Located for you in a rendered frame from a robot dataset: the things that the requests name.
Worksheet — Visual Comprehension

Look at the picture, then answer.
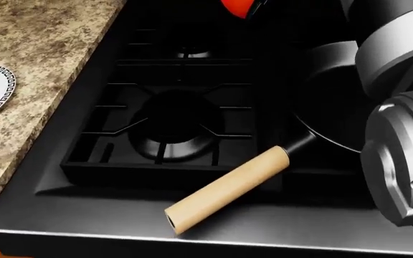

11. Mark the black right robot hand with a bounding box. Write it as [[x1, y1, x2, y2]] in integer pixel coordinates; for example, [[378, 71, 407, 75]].
[[244, 0, 351, 31]]

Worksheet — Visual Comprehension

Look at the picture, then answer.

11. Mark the red tomato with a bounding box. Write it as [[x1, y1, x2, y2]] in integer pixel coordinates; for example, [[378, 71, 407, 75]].
[[219, 0, 257, 20]]

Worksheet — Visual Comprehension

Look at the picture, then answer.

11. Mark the small round gas burner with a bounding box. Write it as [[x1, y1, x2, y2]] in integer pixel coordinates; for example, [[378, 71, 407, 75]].
[[176, 45, 214, 59]]

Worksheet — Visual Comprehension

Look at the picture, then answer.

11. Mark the large round gas burner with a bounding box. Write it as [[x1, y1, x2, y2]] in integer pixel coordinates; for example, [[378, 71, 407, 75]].
[[127, 88, 226, 163]]

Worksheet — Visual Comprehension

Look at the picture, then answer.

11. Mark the black cast iron grate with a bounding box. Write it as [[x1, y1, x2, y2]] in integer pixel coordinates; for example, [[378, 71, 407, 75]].
[[60, 15, 283, 189]]

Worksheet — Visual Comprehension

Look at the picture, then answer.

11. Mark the black steel cooktop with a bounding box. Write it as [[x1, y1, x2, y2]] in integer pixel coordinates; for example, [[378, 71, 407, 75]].
[[0, 0, 413, 258]]

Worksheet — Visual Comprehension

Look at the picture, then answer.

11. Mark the black pan with wooden handle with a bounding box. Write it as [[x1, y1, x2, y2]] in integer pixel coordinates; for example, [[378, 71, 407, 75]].
[[163, 39, 376, 239]]

